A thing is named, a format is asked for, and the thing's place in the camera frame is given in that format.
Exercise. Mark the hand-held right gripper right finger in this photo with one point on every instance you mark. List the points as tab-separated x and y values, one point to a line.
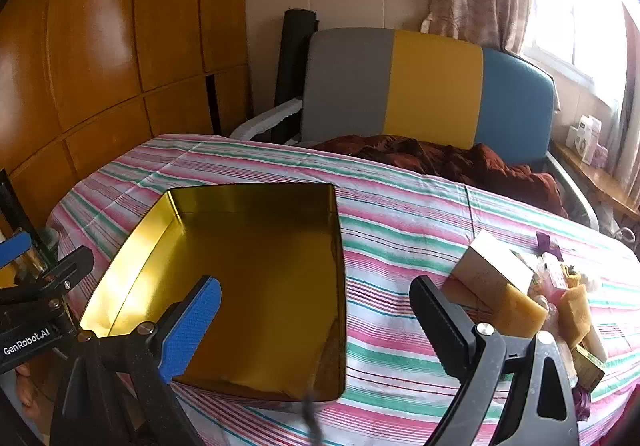
450	321

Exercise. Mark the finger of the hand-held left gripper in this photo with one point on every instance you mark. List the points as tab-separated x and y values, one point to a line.
70	263
14	248

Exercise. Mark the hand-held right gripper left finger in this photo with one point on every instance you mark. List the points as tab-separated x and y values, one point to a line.
192	326

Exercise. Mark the white medicine carton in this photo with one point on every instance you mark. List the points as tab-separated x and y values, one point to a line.
492	266

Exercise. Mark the rectangular metal tin box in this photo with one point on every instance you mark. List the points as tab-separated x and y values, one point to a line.
270	276

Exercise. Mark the pink packet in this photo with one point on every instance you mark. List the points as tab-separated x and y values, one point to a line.
554	276

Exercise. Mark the small purple box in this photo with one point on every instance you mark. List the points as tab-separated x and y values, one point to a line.
546	242

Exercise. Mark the green white medicine box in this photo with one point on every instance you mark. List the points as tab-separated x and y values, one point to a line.
587	368

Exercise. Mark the purple foil packet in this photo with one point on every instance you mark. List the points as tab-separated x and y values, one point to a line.
581	403

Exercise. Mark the striped bedsheet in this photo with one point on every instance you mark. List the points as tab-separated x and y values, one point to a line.
400	236

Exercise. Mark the dark red blanket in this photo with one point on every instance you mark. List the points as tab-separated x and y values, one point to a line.
450	161

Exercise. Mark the wooden sill shelf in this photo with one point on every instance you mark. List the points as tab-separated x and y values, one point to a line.
595	178

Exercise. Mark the wooden wardrobe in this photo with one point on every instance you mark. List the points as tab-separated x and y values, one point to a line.
100	51

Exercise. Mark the pink box on sill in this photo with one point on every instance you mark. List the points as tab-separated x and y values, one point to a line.
599	155

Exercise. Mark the white carton on sill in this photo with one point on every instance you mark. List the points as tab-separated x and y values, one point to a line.
585	139

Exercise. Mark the grey yellow blue headboard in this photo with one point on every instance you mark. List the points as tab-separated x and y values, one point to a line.
430	86

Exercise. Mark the black rolled mat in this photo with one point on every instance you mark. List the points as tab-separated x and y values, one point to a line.
292	56

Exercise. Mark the window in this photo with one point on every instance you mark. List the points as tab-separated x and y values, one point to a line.
575	1

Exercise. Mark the grey bed rail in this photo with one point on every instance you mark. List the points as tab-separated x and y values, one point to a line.
575	191

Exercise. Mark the white bed rail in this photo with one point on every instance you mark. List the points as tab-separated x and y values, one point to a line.
265	119

